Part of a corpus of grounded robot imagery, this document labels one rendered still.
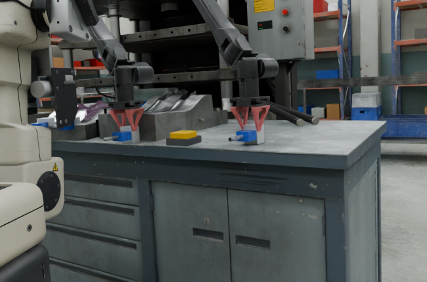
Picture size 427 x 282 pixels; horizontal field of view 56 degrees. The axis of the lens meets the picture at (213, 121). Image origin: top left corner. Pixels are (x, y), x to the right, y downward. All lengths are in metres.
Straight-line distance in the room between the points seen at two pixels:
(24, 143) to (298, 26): 1.38
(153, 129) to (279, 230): 0.51
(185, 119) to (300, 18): 0.84
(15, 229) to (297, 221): 0.70
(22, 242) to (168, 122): 0.71
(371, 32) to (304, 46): 5.59
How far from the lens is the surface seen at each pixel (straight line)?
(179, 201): 1.31
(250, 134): 1.13
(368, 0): 7.63
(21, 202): 0.81
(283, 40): 2.02
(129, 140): 1.32
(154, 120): 1.32
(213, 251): 1.30
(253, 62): 1.14
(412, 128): 4.81
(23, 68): 1.12
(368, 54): 7.53
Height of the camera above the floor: 0.99
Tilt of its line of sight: 6 degrees down
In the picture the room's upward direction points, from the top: 3 degrees counter-clockwise
